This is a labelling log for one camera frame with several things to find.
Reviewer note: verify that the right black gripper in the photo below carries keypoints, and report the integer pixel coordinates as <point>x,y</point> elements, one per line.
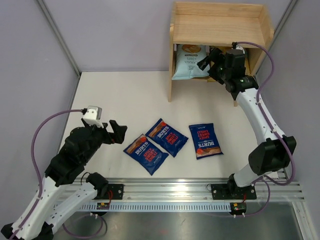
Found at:
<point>216,55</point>

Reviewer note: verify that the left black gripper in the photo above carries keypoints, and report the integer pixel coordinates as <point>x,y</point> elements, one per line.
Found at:
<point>118,135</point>

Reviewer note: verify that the light blue cassava chips bag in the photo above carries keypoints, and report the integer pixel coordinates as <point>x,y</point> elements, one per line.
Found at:
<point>187,58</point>

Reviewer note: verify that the blue burts chips bag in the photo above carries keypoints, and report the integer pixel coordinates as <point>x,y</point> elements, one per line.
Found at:
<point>205,140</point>
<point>146,154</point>
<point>167,137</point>

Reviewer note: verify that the large yellow kettle chips bag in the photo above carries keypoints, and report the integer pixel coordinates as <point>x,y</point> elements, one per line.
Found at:
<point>242,68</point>

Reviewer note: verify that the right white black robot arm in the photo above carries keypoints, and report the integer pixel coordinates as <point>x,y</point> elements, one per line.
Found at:
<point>274,149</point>

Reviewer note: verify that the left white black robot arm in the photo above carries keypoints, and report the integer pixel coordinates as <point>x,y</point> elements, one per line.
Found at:
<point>43,217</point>

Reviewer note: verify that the wooden two-tier shelf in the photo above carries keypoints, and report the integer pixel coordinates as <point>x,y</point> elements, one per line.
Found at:
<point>215,24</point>

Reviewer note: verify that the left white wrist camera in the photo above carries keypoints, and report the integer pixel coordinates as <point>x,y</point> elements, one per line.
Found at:
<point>92,116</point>

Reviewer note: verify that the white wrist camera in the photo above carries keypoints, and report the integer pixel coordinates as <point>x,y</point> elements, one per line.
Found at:
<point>92,116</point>
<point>237,46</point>

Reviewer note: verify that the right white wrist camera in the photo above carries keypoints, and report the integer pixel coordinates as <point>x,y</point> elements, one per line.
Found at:
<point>237,46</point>

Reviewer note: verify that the aluminium mounting rail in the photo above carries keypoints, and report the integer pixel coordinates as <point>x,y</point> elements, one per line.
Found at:
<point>191,190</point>

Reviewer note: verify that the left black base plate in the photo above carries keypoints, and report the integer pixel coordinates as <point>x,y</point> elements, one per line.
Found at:
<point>113,191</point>

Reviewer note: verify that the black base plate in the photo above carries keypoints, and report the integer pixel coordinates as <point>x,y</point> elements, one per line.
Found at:
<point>113,191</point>
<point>223,192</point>

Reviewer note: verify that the white slotted cable duct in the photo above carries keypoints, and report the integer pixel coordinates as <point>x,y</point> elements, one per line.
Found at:
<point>157,207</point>

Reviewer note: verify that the right aluminium frame post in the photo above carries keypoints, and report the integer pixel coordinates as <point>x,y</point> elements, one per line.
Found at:
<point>278,29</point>

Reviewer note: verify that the aluminium frame post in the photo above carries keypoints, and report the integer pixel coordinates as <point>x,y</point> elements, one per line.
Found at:
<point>278,29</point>
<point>58,36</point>

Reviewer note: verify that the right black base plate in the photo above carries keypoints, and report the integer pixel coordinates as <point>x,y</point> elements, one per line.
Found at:
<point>223,192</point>

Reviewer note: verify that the left aluminium frame post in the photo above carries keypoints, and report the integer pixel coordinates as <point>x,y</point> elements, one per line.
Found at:
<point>58,36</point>

